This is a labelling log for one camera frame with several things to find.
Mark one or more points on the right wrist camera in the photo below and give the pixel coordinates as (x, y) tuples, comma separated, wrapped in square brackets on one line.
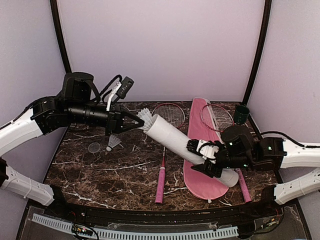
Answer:
[(207, 150)]

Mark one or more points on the black frame post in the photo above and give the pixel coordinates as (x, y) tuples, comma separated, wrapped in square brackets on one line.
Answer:
[(259, 51), (60, 36)]

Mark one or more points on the black front rail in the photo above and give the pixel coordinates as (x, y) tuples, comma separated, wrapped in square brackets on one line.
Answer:
[(241, 214)]

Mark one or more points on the dark green cup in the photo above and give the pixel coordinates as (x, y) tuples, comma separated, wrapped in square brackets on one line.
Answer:
[(241, 114)]

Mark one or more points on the right black frame post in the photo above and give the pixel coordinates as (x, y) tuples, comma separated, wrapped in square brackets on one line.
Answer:
[(259, 51)]

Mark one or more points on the pink racket cover bag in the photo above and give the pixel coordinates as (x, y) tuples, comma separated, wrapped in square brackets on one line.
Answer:
[(199, 184)]

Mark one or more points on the pink badminton racket right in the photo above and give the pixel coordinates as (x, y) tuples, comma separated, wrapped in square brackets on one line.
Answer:
[(218, 119)]

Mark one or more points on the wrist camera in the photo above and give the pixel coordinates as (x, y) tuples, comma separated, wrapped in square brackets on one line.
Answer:
[(119, 91), (207, 150)]

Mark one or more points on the white shuttlecock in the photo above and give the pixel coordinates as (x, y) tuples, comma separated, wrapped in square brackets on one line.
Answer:
[(146, 116), (113, 141)]

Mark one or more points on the white shuttlecock tube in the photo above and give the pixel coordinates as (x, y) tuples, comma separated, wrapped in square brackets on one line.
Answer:
[(174, 140)]

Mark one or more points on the left black frame post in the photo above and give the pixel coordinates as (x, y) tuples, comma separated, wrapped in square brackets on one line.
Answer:
[(60, 36)]

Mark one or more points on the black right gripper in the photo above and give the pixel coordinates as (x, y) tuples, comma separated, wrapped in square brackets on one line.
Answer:
[(208, 169)]

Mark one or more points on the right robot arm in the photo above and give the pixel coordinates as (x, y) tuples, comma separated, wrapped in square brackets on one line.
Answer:
[(238, 149)]

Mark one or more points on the white slotted cable duct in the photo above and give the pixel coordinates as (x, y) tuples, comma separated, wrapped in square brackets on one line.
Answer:
[(131, 232)]

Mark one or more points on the pink badminton racket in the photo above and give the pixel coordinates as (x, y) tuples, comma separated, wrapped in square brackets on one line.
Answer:
[(175, 116), (218, 119)]

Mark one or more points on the pink badminton racket left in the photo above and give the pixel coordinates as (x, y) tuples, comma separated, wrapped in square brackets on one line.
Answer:
[(175, 116)]

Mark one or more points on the clear plastic tube lid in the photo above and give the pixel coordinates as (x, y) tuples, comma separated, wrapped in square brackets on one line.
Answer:
[(94, 147)]

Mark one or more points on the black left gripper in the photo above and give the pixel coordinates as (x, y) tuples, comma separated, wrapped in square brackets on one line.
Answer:
[(115, 119)]

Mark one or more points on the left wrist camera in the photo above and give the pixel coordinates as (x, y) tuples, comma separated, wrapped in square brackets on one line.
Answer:
[(119, 91)]

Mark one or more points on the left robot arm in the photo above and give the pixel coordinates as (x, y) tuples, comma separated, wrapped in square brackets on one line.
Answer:
[(78, 102)]

